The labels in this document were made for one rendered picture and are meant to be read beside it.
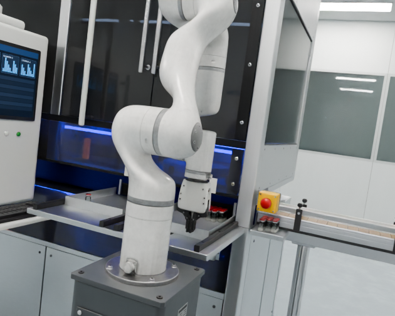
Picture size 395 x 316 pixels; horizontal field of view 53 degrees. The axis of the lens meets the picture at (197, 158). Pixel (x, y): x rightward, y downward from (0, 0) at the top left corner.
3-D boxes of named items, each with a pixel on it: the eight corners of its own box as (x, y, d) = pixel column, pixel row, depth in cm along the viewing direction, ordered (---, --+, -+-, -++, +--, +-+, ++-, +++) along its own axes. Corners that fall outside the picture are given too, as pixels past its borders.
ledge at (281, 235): (258, 227, 166) (258, 222, 166) (289, 234, 161) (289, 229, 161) (249, 234, 153) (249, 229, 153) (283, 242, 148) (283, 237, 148)
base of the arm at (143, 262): (157, 293, 91) (167, 215, 90) (89, 272, 98) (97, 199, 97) (190, 269, 109) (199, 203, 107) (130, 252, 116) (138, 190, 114)
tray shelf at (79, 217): (105, 196, 187) (106, 192, 187) (249, 229, 161) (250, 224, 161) (26, 212, 143) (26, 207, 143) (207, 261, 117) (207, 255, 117)
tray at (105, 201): (115, 194, 185) (115, 187, 185) (164, 205, 176) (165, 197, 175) (64, 204, 154) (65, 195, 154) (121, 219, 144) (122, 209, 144)
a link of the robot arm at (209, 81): (172, 64, 126) (161, 158, 130) (219, 67, 120) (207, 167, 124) (184, 68, 134) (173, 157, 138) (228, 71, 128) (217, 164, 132)
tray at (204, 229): (179, 209, 171) (180, 201, 171) (236, 222, 162) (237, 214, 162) (138, 224, 140) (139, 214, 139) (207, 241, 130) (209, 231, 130)
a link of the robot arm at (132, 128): (160, 209, 94) (172, 108, 92) (96, 194, 101) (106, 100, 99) (181, 202, 105) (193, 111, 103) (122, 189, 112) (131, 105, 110)
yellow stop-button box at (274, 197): (260, 207, 158) (263, 189, 157) (278, 210, 155) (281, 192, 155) (256, 210, 151) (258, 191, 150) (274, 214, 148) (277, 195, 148)
